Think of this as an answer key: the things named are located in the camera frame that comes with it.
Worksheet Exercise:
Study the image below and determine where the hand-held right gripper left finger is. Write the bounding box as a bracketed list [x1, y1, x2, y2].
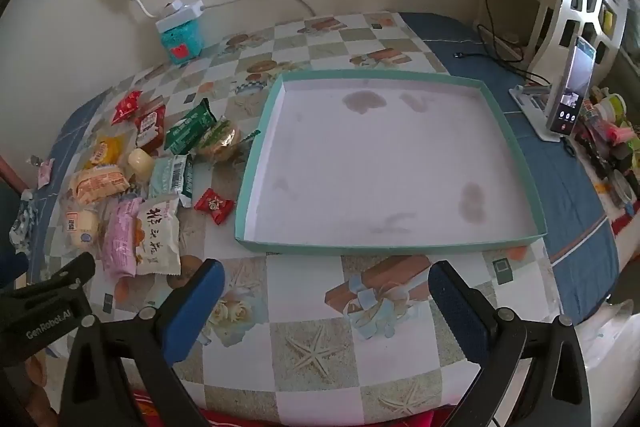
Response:
[59, 258, 225, 427]

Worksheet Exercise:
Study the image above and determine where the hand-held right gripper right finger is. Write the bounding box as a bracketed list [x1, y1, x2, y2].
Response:
[427, 260, 601, 427]

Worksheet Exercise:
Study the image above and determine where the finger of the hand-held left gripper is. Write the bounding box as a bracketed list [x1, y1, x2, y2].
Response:
[47, 252, 97, 290]

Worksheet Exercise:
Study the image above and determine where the pink snack packet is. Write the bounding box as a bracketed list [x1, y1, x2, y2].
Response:
[100, 197, 143, 280]

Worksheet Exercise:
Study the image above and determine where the white packet with black characters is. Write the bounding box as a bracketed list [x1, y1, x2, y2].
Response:
[135, 194, 182, 277]

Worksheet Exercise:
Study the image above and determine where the orange striped bread packet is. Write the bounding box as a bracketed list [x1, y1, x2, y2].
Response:
[69, 164, 131, 208]

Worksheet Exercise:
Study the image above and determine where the small red candy packet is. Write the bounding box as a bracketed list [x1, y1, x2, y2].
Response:
[194, 188, 236, 226]

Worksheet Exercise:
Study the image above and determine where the pale green barcode packet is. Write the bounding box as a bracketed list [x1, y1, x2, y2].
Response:
[149, 154, 196, 208]

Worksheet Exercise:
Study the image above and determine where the bright red snack packet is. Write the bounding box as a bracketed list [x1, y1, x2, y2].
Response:
[111, 90, 144, 125]

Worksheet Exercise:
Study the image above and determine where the teal cardboard tray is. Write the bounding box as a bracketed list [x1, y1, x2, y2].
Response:
[234, 69, 548, 255]

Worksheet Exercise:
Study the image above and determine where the white bun packet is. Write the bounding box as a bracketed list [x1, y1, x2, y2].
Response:
[59, 204, 103, 253]

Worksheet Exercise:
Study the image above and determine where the crumpled clear plastic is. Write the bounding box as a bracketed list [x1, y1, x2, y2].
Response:
[9, 189, 38, 243]

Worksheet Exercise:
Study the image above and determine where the yellow snack packet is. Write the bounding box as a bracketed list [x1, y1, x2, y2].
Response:
[82, 134, 132, 170]

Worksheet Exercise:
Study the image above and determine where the pale yellow round cake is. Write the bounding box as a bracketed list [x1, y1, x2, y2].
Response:
[128, 148, 155, 180]

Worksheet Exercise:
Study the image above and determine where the white plastic bag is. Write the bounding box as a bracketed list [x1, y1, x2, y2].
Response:
[575, 299, 640, 388]

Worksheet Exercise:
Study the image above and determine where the red-brown snack packet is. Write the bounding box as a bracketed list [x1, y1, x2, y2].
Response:
[134, 97, 167, 154]

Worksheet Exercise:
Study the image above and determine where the round cake in clear packet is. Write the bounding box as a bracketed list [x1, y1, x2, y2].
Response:
[197, 119, 261, 162]

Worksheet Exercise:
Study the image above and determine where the dark green snack packet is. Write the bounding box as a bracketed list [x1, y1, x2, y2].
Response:
[165, 99, 218, 156]

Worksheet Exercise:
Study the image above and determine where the white phone stand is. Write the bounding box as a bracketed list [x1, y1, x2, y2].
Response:
[509, 84, 576, 142]

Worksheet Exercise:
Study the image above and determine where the pile of colourful clutter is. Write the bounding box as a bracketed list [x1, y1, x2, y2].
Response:
[575, 87, 640, 208]

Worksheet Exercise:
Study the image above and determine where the teal box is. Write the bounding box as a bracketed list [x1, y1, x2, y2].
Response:
[159, 19, 206, 66]

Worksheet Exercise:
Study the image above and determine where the smartphone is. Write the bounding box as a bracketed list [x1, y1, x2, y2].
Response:
[546, 36, 598, 135]

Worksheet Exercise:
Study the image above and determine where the white power strip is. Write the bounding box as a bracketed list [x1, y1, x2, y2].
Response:
[155, 0, 206, 32]

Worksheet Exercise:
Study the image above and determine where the brown wooden frame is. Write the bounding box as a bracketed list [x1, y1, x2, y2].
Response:
[0, 152, 31, 195]

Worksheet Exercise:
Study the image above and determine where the black charging cable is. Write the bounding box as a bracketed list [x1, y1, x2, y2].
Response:
[452, 0, 553, 90]

